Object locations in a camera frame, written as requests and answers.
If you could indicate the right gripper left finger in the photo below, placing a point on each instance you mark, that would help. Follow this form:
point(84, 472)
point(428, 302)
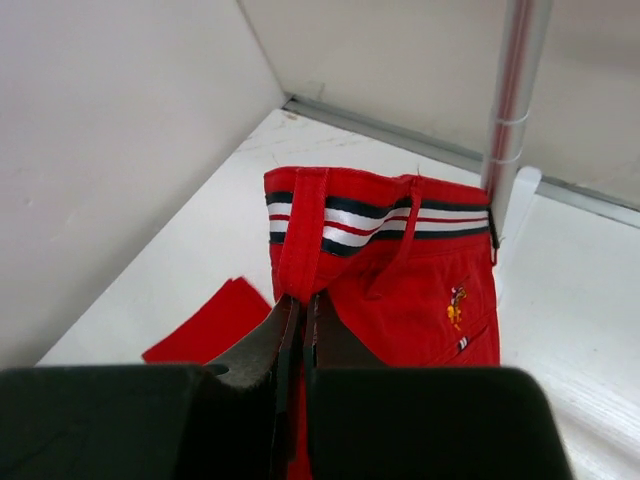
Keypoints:
point(256, 417)

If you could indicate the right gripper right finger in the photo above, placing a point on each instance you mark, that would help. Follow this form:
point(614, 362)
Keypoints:
point(331, 349)

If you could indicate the red trousers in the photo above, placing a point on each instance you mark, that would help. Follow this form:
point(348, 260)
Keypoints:
point(407, 262)

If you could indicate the white clothes rack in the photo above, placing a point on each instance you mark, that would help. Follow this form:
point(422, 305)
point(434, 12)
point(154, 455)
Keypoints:
point(525, 27)

